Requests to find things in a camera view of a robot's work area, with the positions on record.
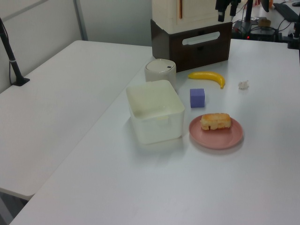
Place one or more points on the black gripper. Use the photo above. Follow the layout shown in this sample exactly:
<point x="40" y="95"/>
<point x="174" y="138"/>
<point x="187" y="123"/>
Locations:
<point x="226" y="3"/>

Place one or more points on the golden bread piece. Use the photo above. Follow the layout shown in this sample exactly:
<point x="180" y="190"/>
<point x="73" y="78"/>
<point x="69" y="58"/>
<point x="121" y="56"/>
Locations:
<point x="215" y="122"/>

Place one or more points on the black monitor stand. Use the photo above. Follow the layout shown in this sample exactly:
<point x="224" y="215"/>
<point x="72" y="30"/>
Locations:
<point x="249" y="9"/>

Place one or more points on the cream toy fridge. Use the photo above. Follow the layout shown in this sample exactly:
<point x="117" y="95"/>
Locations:
<point x="199" y="11"/>

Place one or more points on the brown cardboard item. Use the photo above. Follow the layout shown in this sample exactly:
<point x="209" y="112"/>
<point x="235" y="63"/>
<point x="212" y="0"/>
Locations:
<point x="264" y="22"/>

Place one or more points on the black electronics box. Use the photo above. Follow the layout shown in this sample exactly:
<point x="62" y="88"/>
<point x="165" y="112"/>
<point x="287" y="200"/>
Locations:
<point x="263" y="34"/>

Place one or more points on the dark brown drawer cabinet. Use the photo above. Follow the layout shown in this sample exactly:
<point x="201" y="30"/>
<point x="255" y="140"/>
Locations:
<point x="199" y="57"/>

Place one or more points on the black keyboard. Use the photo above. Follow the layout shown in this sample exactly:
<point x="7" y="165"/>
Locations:
<point x="286" y="10"/>

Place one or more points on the yellow toy banana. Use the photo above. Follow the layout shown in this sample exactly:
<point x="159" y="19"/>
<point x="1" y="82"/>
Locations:
<point x="211" y="76"/>

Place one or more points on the crumpled white paper ball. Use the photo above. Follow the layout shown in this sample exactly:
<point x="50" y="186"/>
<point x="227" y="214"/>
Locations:
<point x="243" y="85"/>

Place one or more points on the small white lidded bin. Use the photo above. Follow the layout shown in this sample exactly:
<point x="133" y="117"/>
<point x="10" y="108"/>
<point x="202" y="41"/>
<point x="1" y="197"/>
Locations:
<point x="159" y="70"/>

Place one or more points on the purple foam cube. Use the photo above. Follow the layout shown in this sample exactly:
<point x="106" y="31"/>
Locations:
<point x="197" y="99"/>

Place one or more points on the pink round plate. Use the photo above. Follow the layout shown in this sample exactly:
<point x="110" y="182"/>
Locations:
<point x="218" y="139"/>

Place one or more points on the white plastic storage box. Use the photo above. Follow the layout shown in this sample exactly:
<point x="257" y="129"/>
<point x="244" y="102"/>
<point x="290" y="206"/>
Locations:
<point x="154" y="131"/>

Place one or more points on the black stand clamp base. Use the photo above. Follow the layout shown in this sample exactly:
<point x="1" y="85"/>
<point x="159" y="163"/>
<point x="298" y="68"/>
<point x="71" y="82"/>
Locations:
<point x="21" y="82"/>

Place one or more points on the black clamped camera mount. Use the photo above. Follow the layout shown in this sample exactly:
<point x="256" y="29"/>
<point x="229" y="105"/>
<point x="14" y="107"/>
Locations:
<point x="294" y="37"/>

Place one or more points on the black camera stand pole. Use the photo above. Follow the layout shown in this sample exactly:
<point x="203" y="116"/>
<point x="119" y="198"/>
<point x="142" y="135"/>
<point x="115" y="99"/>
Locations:
<point x="10" y="54"/>

